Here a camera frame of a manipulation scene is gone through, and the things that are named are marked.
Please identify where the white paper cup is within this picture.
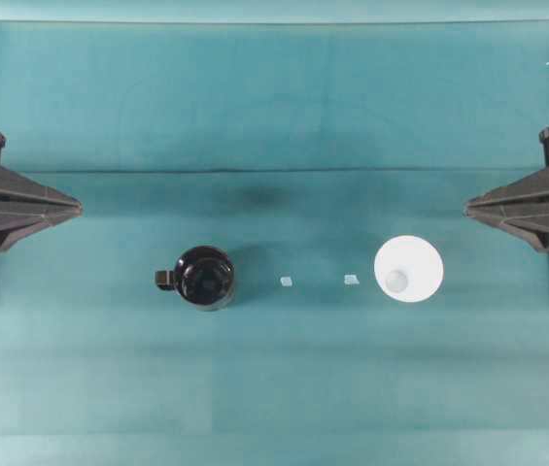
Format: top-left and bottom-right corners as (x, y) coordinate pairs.
(374, 235), (444, 303)

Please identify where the black cup holder with handle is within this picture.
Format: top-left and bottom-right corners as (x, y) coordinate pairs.
(154, 246), (236, 312)

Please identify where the small clear tape marker right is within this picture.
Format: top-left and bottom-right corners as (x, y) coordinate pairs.
(344, 275), (360, 285)

